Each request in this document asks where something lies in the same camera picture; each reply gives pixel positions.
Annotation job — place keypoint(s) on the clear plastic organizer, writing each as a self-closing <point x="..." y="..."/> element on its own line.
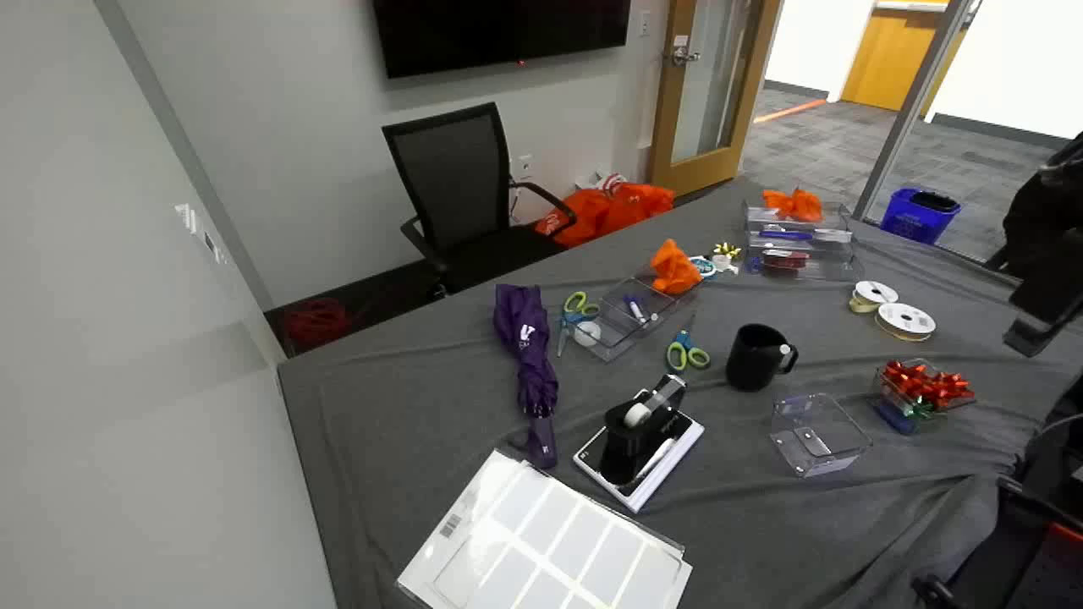
<point x="830" y="239"/>

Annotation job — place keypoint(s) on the yellow wooden door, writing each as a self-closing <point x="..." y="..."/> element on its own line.
<point x="892" y="55"/>

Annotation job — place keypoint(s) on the black mesh office chair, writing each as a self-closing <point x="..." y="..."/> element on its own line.
<point x="450" y="169"/>

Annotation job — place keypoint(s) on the white wall outlet plate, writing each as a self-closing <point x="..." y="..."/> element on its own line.
<point x="191" y="219"/>

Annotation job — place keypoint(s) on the orange ribbon in organizer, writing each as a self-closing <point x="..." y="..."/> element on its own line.
<point x="792" y="204"/>

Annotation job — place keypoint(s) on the small clear plastic container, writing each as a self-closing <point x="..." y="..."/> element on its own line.
<point x="813" y="433"/>

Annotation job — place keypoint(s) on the blue ribbon roll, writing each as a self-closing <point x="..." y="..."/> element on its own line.
<point x="779" y="231"/>

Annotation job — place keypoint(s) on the black wall television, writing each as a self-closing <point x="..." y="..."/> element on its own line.
<point x="496" y="30"/>

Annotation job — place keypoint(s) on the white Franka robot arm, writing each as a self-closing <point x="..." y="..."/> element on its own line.
<point x="1052" y="213"/>

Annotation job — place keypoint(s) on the wooden glass door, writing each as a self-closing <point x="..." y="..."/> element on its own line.
<point x="666" y="101"/>

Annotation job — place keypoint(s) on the clear container of gift bows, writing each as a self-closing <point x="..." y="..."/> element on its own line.
<point x="923" y="389"/>

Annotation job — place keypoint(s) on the white tape roll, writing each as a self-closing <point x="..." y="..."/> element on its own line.
<point x="588" y="333"/>

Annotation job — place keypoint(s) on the small shiny gift bow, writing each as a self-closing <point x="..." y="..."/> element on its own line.
<point x="718" y="262"/>

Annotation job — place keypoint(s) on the blue bin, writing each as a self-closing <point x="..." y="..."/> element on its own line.
<point x="920" y="213"/>

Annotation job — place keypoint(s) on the loose orange ribbon bundle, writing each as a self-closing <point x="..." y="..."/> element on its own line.
<point x="676" y="271"/>

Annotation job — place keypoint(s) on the red object on floor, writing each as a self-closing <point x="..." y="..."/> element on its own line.
<point x="318" y="321"/>

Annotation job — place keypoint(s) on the metal door frame post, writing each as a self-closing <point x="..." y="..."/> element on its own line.
<point x="910" y="113"/>

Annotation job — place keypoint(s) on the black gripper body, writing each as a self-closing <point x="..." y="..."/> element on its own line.
<point x="1048" y="317"/>

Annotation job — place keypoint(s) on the large white ribbon spool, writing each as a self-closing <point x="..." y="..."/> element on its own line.
<point x="910" y="319"/>

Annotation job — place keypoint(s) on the purple cloth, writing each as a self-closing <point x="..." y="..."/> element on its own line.
<point x="531" y="359"/>

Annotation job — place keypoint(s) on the smaller white ribbon spool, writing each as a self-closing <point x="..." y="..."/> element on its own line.
<point x="875" y="295"/>

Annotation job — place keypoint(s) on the orange cloth pile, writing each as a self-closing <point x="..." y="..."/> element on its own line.
<point x="612" y="210"/>

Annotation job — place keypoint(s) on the grey tablecloth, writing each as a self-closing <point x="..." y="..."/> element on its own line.
<point x="450" y="395"/>

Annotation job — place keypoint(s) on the black tape dispenser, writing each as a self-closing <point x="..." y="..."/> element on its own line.
<point x="628" y="440"/>

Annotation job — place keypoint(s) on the black mug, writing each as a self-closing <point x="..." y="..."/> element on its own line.
<point x="751" y="359"/>

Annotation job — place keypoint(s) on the flat clear plastic tray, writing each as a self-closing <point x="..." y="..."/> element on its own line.
<point x="621" y="326"/>

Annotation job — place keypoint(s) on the white label sheet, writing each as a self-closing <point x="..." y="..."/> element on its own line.
<point x="544" y="541"/>

